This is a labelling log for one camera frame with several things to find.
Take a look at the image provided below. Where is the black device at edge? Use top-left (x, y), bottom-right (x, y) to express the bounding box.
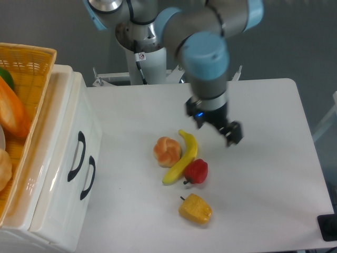
top-left (317, 214), bottom-right (336, 241)

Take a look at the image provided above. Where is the yellow woven basket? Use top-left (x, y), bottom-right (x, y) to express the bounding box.
top-left (1, 43), bottom-right (57, 226)

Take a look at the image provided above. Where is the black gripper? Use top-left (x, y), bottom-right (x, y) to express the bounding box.
top-left (185, 97), bottom-right (243, 147)

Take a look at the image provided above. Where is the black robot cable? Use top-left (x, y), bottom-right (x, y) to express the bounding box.
top-left (133, 39), bottom-right (148, 85)

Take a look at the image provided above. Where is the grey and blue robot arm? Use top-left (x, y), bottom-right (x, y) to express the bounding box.
top-left (84, 1), bottom-right (264, 145)

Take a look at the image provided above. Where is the yellow bell pepper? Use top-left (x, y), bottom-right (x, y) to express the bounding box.
top-left (179, 193), bottom-right (213, 225)

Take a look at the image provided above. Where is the red bell pepper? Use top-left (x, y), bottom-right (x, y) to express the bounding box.
top-left (183, 159), bottom-right (208, 184)

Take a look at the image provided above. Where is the orange baguette loaf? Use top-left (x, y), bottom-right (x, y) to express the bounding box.
top-left (1, 77), bottom-right (31, 138)

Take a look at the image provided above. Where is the white drawer cabinet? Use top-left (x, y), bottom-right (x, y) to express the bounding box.
top-left (0, 64), bottom-right (82, 253)

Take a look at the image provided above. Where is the green vegetable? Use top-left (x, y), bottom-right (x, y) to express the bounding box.
top-left (0, 67), bottom-right (15, 91)

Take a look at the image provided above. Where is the knotted bread roll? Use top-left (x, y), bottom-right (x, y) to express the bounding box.
top-left (153, 137), bottom-right (182, 168)

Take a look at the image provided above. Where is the round bread bun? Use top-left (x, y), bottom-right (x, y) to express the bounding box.
top-left (0, 149), bottom-right (12, 191)

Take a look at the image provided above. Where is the yellow banana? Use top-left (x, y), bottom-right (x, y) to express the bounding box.
top-left (162, 130), bottom-right (198, 186)

